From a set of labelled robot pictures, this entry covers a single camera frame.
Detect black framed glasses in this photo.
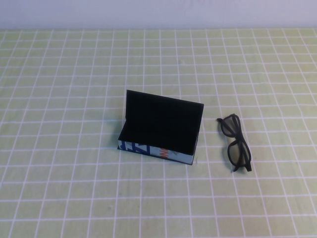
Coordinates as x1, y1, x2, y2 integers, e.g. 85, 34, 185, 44
216, 113, 253, 173

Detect black printed glasses case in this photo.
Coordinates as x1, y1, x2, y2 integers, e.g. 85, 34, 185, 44
116, 89, 206, 166

